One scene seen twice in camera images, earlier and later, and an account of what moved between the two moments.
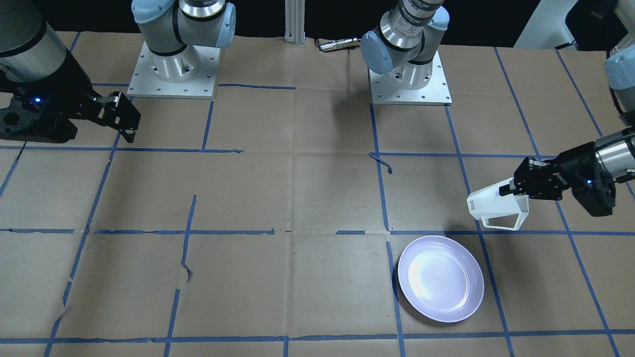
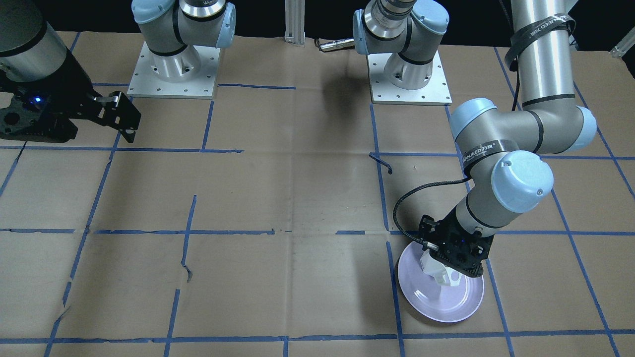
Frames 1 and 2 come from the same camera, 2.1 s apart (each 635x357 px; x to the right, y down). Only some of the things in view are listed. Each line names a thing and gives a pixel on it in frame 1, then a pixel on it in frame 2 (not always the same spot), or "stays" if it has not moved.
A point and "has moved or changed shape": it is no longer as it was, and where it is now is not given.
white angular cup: x=488 y=203 has moved or changed shape
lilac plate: x=441 y=277 stays
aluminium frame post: x=294 y=22 stays
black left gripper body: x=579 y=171 to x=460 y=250
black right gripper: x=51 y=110 stays
